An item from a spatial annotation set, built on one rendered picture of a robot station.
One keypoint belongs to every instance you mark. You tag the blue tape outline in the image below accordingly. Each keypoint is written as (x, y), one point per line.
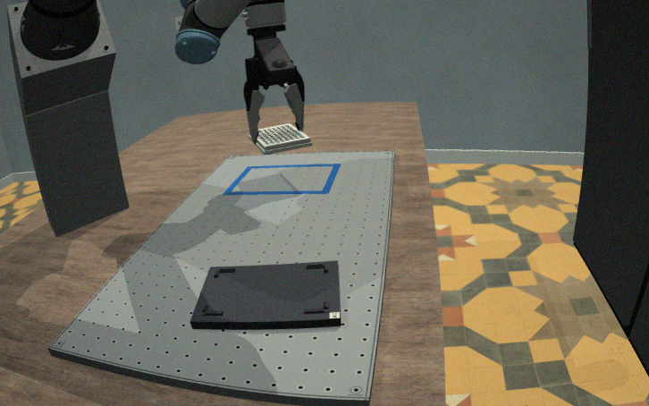
(325, 190)

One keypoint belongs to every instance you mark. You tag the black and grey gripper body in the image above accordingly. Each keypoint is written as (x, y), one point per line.
(256, 68)

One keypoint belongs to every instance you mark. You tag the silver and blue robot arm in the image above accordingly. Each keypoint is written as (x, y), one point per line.
(61, 29)

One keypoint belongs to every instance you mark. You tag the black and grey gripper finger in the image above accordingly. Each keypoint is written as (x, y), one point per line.
(295, 95)
(254, 99)

